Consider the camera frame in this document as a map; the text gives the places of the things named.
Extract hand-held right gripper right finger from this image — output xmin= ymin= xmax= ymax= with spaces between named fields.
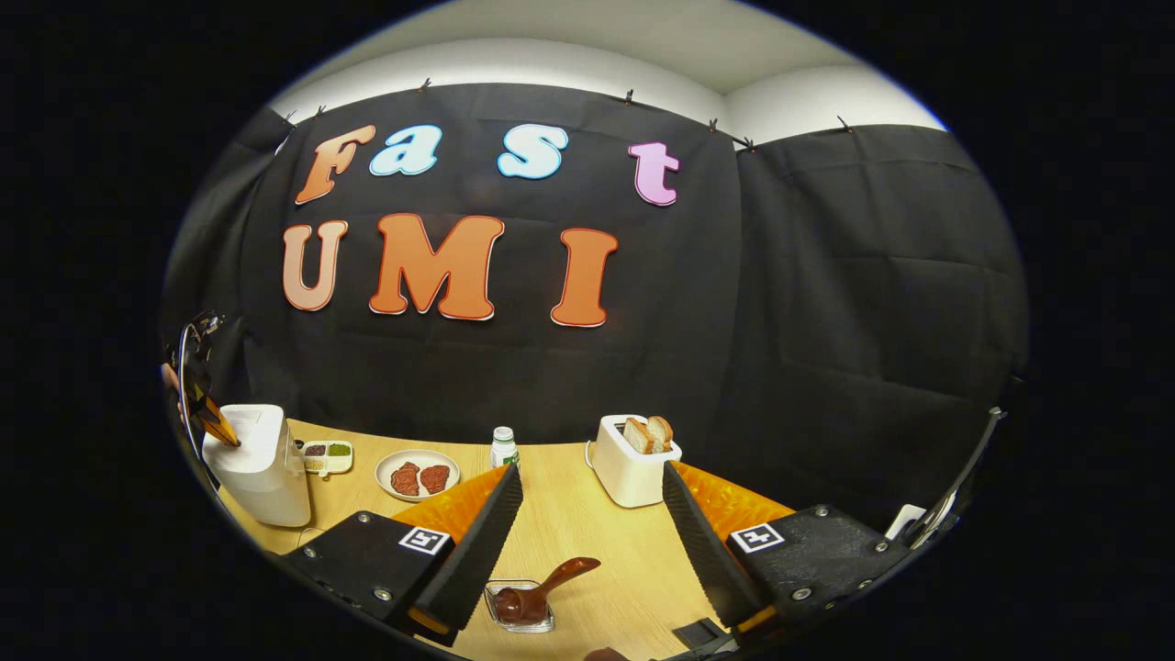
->
xmin=661 ymin=459 xmax=919 ymax=639

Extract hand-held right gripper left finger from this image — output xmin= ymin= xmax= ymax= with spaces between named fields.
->
xmin=280 ymin=464 xmax=524 ymax=648

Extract brown wooden spoon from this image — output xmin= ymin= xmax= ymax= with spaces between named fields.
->
xmin=494 ymin=557 xmax=602 ymax=625

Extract white rice cooker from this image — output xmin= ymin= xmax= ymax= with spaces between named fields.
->
xmin=202 ymin=404 xmax=311 ymax=528

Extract clear chopstick holder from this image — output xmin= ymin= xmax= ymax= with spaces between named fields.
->
xmin=484 ymin=580 xmax=556 ymax=634

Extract white toaster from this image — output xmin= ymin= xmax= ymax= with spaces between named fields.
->
xmin=592 ymin=414 xmax=683 ymax=509

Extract white round plate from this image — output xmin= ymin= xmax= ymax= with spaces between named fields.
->
xmin=375 ymin=449 xmax=461 ymax=502

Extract white flat object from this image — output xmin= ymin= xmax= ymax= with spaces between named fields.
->
xmin=885 ymin=503 xmax=930 ymax=543

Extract black backdrop cloth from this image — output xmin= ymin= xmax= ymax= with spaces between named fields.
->
xmin=161 ymin=83 xmax=1029 ymax=529

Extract dark metal stand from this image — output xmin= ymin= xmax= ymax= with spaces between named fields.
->
xmin=923 ymin=408 xmax=1007 ymax=550

